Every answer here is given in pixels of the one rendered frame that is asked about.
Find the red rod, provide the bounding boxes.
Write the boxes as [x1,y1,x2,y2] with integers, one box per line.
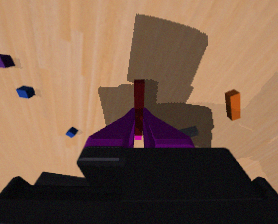
[134,79,145,136]

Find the grey rod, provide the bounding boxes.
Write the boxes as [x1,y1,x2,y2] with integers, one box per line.
[179,126,198,137]

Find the small blue block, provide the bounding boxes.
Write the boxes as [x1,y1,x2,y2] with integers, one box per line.
[66,127,78,138]
[16,86,35,99]

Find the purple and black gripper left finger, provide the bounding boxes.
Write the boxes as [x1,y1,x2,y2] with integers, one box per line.
[83,108,135,148]

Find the orange rod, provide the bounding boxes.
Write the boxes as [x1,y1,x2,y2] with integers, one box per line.
[225,89,240,121]

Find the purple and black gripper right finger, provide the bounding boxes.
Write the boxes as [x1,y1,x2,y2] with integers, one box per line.
[143,108,195,148]

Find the purple rod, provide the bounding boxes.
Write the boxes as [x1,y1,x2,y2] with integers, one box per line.
[0,54,15,68]

